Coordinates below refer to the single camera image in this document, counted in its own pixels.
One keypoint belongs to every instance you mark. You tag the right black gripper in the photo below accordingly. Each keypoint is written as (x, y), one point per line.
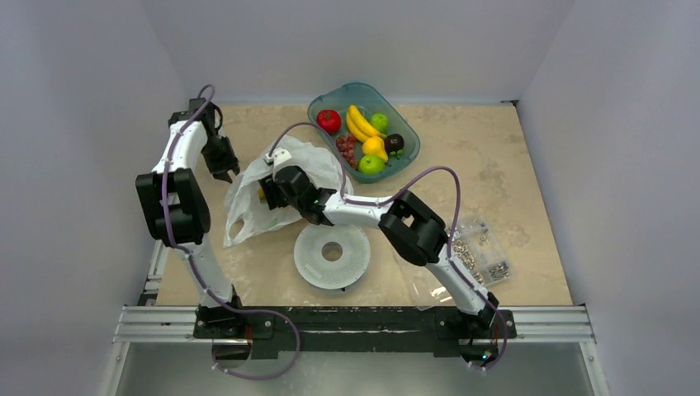
(274, 191)

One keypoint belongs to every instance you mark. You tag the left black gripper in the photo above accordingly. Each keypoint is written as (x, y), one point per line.
(230, 162)

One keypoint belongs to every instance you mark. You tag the white plastic bag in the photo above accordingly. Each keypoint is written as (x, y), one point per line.
(247, 216)

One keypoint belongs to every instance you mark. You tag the red fake grape bunch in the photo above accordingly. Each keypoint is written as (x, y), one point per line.
(346, 146)

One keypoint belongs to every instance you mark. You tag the red fake tomato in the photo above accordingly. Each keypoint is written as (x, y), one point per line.
(329, 120)

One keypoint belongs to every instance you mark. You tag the green fake fruit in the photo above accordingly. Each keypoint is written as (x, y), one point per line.
(371, 164)

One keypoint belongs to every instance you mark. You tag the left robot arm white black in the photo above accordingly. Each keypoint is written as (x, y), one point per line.
(176, 212)

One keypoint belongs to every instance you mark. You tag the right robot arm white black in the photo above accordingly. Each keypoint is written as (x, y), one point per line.
(416, 232)

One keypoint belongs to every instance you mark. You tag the yellow fake banana bunch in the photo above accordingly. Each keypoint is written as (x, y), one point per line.
(359, 126)

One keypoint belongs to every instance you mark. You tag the yellow fake pear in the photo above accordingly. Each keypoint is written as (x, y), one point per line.
(375, 146)

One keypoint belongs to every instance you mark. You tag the green fake lime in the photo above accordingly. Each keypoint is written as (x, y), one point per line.
(380, 122)

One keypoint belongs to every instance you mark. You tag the dark purple fake plum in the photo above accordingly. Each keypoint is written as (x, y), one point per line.
(394, 144)

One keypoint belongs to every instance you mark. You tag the teal plastic tray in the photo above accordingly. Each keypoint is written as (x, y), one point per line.
(370, 102)

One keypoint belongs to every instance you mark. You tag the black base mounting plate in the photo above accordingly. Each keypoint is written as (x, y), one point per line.
(442, 331)

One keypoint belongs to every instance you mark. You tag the clear plastic screw box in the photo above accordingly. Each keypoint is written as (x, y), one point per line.
(476, 247)

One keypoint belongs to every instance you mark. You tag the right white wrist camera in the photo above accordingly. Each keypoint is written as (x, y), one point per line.
(279, 157)

